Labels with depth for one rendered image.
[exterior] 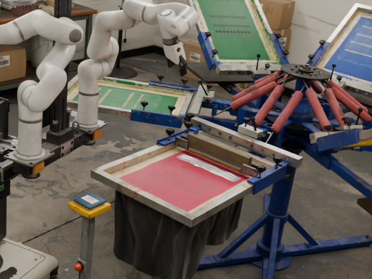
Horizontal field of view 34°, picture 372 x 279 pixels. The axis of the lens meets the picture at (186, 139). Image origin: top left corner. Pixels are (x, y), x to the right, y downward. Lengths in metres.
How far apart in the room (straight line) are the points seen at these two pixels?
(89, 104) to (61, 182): 2.04
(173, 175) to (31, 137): 0.75
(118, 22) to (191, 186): 0.82
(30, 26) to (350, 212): 3.35
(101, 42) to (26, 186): 2.24
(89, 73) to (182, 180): 0.66
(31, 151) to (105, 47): 0.58
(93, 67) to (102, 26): 0.22
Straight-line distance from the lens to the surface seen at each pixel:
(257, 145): 3.24
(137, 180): 2.87
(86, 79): 2.85
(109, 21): 2.67
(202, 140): 3.13
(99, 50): 2.79
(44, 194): 4.71
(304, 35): 7.40
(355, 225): 4.92
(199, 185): 2.89
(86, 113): 2.90
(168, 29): 2.51
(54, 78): 2.42
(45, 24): 2.36
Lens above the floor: 2.25
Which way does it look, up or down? 23 degrees down
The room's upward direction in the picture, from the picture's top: 7 degrees clockwise
